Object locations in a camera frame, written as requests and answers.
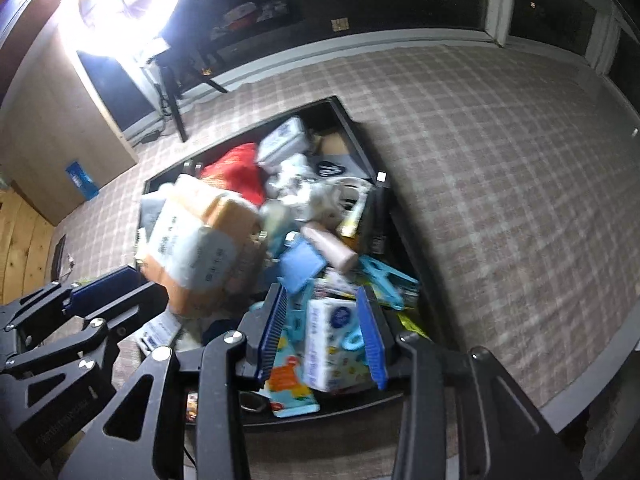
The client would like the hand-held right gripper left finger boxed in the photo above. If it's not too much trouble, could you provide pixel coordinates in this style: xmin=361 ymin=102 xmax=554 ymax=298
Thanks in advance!
xmin=57 ymin=282 xmax=290 ymax=480

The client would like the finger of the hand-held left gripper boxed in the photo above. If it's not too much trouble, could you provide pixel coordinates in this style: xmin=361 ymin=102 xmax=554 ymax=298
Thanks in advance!
xmin=0 ymin=282 xmax=171 ymax=448
xmin=0 ymin=266 xmax=143 ymax=333

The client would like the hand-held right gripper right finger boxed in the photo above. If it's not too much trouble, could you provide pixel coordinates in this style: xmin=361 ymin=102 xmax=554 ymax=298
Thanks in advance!
xmin=356 ymin=287 xmax=583 ymax=480

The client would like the white tissue packet blue print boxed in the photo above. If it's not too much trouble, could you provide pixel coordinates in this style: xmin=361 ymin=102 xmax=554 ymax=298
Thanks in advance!
xmin=305 ymin=297 xmax=373 ymax=393

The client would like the orange and white tissue pack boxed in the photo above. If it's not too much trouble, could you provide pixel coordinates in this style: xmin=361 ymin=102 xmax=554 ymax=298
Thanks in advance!
xmin=136 ymin=174 xmax=266 ymax=318

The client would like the blue snack packet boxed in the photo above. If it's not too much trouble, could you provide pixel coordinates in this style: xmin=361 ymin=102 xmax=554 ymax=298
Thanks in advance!
xmin=65 ymin=160 xmax=101 ymax=201

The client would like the black rectangular container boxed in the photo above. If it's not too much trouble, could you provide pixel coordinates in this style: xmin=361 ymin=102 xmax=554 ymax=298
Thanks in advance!
xmin=137 ymin=95 xmax=471 ymax=428

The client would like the white packet blue stripe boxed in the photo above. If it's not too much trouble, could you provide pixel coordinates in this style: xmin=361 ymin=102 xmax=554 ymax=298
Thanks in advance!
xmin=137 ymin=310 xmax=183 ymax=353

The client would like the flat black device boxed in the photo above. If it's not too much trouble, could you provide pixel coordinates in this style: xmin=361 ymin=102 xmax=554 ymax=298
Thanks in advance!
xmin=47 ymin=235 xmax=68 ymax=286

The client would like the colourful teal orange packet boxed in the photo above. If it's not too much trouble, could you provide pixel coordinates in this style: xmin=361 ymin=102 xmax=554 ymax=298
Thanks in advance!
xmin=265 ymin=310 xmax=321 ymax=418

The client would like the teal plastic clothes clip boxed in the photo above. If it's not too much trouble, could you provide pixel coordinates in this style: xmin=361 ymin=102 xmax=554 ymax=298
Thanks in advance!
xmin=357 ymin=255 xmax=421 ymax=311

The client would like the blue sponge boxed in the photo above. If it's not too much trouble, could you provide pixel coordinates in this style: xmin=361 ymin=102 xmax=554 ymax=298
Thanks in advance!
xmin=279 ymin=237 xmax=328 ymax=295

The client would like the pink bottle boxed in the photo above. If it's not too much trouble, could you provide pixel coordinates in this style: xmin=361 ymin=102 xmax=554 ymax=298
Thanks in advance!
xmin=300 ymin=222 xmax=360 ymax=273

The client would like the yellow and white tube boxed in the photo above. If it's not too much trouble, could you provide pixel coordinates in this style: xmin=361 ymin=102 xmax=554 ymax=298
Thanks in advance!
xmin=336 ymin=195 xmax=368 ymax=238

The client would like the clear plastic bag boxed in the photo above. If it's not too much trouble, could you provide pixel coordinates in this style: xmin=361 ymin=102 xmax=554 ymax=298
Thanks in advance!
xmin=265 ymin=152 xmax=341 ymax=221

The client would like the red snack bag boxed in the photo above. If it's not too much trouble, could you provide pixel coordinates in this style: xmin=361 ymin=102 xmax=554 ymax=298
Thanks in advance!
xmin=200 ymin=142 xmax=268 ymax=206

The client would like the black packet white logo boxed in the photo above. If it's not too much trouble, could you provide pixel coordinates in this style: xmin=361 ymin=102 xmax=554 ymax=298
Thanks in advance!
xmin=312 ymin=152 xmax=373 ymax=181

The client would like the white and blue box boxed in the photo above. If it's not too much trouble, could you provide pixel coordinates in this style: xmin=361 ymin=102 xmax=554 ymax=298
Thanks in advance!
xmin=256 ymin=116 xmax=311 ymax=171

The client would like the black tripod stand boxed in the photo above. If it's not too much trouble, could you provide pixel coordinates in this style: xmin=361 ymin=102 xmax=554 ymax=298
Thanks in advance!
xmin=142 ymin=35 xmax=231 ymax=143

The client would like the ring light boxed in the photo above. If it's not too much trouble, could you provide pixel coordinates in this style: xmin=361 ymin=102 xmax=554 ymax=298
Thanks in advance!
xmin=55 ymin=0 xmax=188 ymax=56

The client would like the white window frame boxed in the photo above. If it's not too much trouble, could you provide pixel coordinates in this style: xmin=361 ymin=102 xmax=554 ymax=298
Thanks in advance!
xmin=480 ymin=0 xmax=640 ymax=96

